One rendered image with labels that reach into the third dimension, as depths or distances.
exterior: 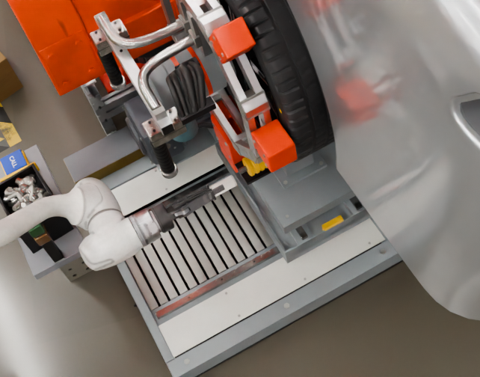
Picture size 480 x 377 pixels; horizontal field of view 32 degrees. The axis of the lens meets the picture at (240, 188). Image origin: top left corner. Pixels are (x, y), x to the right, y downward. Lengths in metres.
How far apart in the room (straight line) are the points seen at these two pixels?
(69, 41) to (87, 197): 0.53
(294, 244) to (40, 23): 1.02
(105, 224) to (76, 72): 0.62
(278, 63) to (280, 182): 0.84
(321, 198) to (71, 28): 0.92
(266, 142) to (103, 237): 0.50
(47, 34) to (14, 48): 1.14
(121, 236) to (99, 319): 0.74
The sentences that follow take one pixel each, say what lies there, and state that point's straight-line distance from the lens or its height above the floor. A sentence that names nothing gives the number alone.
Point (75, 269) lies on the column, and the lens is 2.95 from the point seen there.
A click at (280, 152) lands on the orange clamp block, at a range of 2.01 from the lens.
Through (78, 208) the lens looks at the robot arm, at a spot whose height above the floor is 0.68.
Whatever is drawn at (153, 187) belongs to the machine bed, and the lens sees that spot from 2.99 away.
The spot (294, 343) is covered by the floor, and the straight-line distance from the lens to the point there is 2.74.
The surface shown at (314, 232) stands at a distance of 2.73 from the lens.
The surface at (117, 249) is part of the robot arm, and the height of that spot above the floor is 0.67.
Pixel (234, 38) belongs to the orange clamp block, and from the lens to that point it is 1.89.
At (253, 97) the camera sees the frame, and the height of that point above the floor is 0.98.
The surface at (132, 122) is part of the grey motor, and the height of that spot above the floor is 0.39.
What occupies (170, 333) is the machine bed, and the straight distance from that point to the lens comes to 2.73.
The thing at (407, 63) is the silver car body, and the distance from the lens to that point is 1.39.
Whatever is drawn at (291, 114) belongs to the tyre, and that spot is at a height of 0.94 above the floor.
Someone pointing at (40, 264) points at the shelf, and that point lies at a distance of 2.53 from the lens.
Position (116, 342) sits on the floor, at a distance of 2.86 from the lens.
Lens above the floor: 2.56
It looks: 58 degrees down
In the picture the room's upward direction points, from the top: 17 degrees counter-clockwise
